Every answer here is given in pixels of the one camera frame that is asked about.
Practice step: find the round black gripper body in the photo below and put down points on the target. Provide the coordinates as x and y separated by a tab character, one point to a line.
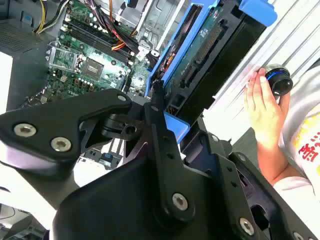
120	200

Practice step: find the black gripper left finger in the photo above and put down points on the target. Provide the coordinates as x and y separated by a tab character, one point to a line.
50	120

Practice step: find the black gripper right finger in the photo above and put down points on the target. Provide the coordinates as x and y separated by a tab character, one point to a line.
232	195

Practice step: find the hard disk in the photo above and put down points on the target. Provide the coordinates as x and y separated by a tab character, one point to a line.
200	50

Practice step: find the person's left hand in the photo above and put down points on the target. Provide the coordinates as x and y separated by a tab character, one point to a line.
262	112

